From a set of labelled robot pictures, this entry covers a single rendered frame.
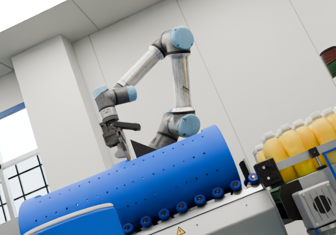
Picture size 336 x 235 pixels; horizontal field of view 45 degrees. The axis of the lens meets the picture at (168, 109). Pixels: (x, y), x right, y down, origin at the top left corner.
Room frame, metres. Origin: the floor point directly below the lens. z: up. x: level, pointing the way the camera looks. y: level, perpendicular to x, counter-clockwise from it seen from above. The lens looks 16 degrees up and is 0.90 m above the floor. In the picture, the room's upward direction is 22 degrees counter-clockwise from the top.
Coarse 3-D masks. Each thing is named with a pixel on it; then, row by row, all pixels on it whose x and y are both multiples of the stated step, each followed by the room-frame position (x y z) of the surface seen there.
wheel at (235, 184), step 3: (234, 180) 1.61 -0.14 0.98; (237, 180) 1.60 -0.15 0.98; (231, 183) 1.60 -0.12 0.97; (234, 183) 1.59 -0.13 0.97; (237, 183) 1.59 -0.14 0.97; (240, 183) 1.59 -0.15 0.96; (231, 186) 1.59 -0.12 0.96; (234, 186) 1.59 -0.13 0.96; (237, 186) 1.59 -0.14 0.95; (240, 186) 1.59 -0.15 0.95; (234, 189) 1.59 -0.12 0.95; (237, 189) 1.59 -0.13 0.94
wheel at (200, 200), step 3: (198, 195) 1.60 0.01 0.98; (201, 195) 1.60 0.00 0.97; (195, 198) 1.60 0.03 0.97; (198, 198) 1.59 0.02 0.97; (201, 198) 1.59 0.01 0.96; (204, 198) 1.59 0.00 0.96; (195, 201) 1.59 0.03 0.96; (198, 201) 1.59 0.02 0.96; (201, 201) 1.58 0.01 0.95; (204, 201) 1.59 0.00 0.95; (198, 204) 1.59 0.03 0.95; (201, 204) 1.59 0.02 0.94
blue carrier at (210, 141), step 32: (160, 160) 1.58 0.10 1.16; (192, 160) 1.56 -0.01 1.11; (224, 160) 1.56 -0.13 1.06; (64, 192) 1.59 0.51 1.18; (96, 192) 1.57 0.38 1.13; (128, 192) 1.56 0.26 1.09; (160, 192) 1.57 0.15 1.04; (192, 192) 1.60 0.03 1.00; (224, 192) 1.67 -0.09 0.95; (32, 224) 1.56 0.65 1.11
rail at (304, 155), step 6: (324, 144) 1.50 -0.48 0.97; (330, 144) 1.50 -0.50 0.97; (306, 150) 1.50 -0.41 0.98; (318, 150) 1.50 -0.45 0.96; (324, 150) 1.50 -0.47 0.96; (294, 156) 1.50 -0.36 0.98; (300, 156) 1.50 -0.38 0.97; (306, 156) 1.50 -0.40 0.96; (276, 162) 1.50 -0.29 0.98; (282, 162) 1.50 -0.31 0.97; (288, 162) 1.50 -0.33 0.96; (294, 162) 1.50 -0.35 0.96; (282, 168) 1.50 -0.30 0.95
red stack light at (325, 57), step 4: (328, 52) 1.32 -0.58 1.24; (332, 52) 1.31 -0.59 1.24; (320, 56) 1.35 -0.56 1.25; (324, 56) 1.33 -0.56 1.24; (328, 56) 1.32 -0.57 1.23; (332, 56) 1.32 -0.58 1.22; (324, 60) 1.34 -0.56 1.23; (328, 60) 1.32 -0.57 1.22; (332, 60) 1.32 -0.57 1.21; (324, 64) 1.35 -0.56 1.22
